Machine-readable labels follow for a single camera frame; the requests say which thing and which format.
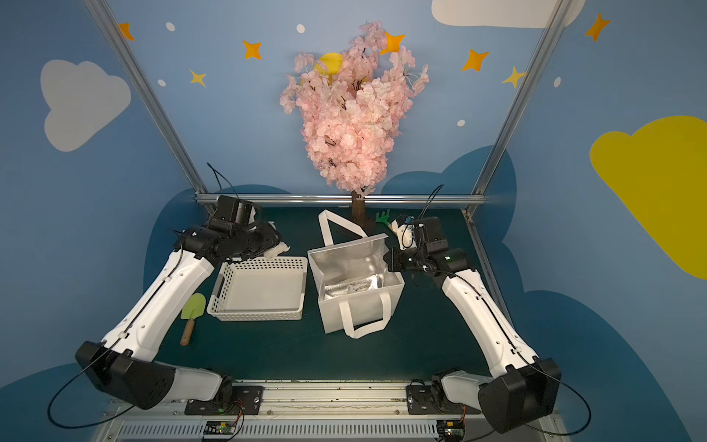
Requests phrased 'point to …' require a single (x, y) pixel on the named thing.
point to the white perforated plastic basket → (259, 289)
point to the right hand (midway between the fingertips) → (389, 253)
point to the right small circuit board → (451, 430)
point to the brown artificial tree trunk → (358, 208)
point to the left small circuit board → (220, 427)
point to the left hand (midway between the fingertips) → (277, 234)
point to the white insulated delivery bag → (353, 281)
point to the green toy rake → (384, 218)
